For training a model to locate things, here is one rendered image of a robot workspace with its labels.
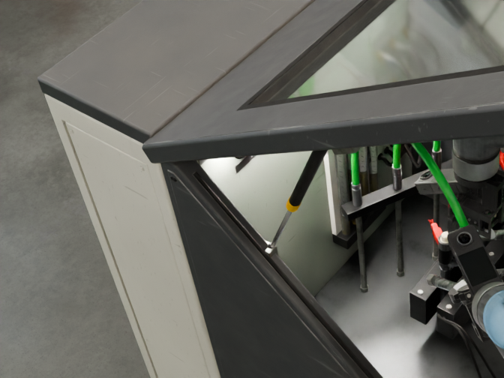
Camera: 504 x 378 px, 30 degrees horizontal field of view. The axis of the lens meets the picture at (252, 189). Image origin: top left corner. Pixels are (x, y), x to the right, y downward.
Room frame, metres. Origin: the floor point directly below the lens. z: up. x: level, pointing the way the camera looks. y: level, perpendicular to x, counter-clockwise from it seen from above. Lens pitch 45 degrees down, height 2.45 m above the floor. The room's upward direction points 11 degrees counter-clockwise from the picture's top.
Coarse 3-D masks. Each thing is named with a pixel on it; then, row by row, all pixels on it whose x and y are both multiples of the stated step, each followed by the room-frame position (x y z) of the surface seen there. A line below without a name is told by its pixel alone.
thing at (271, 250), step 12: (312, 156) 0.90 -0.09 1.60; (324, 156) 0.89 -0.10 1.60; (312, 168) 0.90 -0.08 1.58; (300, 180) 0.92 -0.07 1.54; (312, 180) 0.92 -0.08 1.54; (300, 192) 0.93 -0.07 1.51; (288, 204) 0.95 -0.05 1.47; (300, 204) 0.95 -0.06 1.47; (288, 216) 0.96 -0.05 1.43; (276, 240) 1.00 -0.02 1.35; (276, 252) 1.01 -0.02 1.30
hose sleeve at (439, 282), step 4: (436, 276) 1.03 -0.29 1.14; (432, 280) 1.02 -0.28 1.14; (436, 280) 1.01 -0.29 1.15; (440, 280) 1.00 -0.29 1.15; (444, 280) 1.00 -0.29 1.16; (448, 280) 0.99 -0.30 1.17; (436, 284) 1.01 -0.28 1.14; (440, 284) 1.00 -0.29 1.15; (444, 284) 0.99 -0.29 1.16; (448, 284) 0.98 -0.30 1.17; (452, 284) 0.97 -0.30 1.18; (440, 288) 1.00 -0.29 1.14; (444, 288) 0.99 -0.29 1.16; (448, 288) 0.97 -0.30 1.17
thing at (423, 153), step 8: (416, 144) 1.07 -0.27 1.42; (424, 152) 1.05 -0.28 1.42; (352, 160) 1.26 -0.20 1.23; (424, 160) 1.04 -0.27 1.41; (432, 160) 1.04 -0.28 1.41; (352, 168) 1.26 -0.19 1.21; (432, 168) 1.03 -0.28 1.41; (352, 176) 1.27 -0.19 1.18; (440, 176) 1.01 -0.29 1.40; (352, 184) 1.27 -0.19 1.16; (360, 184) 1.27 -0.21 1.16; (440, 184) 1.00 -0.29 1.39; (448, 184) 1.00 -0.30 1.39; (448, 192) 0.99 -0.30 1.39; (448, 200) 0.98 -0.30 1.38; (456, 200) 0.98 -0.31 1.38; (456, 208) 0.97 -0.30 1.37; (456, 216) 0.96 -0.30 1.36; (464, 216) 0.96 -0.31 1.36; (464, 224) 0.95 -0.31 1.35
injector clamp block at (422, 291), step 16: (496, 224) 1.28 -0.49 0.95; (496, 240) 1.21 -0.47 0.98; (496, 256) 1.17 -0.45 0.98; (432, 272) 1.16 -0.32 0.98; (416, 288) 1.13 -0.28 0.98; (432, 288) 1.13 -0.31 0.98; (416, 304) 1.11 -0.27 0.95; (432, 304) 1.11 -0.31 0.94; (448, 304) 1.08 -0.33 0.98; (464, 320) 1.08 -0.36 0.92; (448, 336) 1.06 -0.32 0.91
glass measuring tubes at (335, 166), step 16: (336, 160) 1.32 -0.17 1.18; (368, 160) 1.40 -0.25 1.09; (336, 176) 1.34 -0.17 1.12; (368, 176) 1.41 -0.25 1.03; (336, 192) 1.33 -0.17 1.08; (368, 192) 1.37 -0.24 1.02; (336, 208) 1.33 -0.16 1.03; (384, 208) 1.40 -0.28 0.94; (336, 224) 1.33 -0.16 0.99; (352, 224) 1.35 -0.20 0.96; (368, 224) 1.36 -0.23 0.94; (336, 240) 1.33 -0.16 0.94; (352, 240) 1.32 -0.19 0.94
